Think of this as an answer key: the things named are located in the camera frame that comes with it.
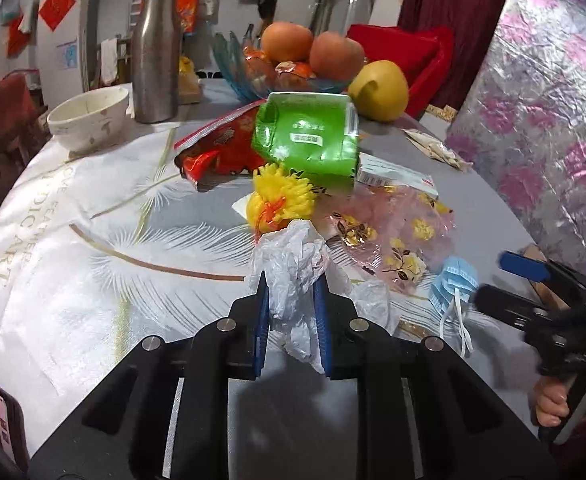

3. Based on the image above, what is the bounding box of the red snack bag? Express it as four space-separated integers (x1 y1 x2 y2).
174 100 266 193

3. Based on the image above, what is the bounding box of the blue face mask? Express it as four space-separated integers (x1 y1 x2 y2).
429 256 480 358

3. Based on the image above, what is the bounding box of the stainless steel bottle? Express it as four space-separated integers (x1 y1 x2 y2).
130 0 183 125

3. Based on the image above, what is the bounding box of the green snack bag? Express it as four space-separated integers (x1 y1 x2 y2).
251 91 361 191

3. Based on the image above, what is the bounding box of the orange snack box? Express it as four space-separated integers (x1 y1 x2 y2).
180 0 201 36

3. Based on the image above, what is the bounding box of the purple floral blanket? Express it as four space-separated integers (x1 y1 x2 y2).
446 0 586 281

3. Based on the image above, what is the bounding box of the blue glass fruit bowl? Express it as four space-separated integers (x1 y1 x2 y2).
212 30 359 103

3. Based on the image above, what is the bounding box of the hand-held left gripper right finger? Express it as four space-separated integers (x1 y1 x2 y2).
313 272 559 480

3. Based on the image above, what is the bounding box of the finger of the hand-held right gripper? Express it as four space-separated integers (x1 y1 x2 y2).
474 284 564 331
499 251 586 301

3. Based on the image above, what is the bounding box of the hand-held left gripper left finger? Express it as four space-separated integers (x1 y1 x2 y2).
28 270 274 480

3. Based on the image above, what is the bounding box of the red diamond wall poster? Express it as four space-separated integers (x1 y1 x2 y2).
7 15 26 56
39 0 77 31

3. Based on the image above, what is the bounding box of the person's right hand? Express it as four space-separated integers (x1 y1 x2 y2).
536 377 571 428

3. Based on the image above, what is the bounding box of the white feather print tablecloth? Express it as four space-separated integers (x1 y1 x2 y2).
0 80 539 461

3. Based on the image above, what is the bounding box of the white packet with red label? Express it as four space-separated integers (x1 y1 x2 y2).
355 152 439 201

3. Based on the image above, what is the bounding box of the yellow pear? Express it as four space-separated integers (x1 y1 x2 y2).
348 60 410 122

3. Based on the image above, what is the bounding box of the red cushion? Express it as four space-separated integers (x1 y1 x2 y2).
345 24 455 118

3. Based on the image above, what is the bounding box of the pink floral plastic wrapper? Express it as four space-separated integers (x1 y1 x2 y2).
330 185 456 293

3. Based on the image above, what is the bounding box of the orange wrapped snack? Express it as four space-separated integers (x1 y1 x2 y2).
273 60 319 82

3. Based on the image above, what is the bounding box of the blue paper sticker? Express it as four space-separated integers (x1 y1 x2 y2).
57 40 80 70

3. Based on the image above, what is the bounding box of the white hanging towel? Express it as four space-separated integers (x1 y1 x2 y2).
100 37 118 83

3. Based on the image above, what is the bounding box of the clear plastic bag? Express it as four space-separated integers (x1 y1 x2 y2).
247 220 401 373

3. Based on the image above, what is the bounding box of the white ceramic bowl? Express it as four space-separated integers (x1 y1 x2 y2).
47 85 130 153

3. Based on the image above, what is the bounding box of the orange round fruit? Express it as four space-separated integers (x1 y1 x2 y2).
309 31 365 81
260 21 315 63

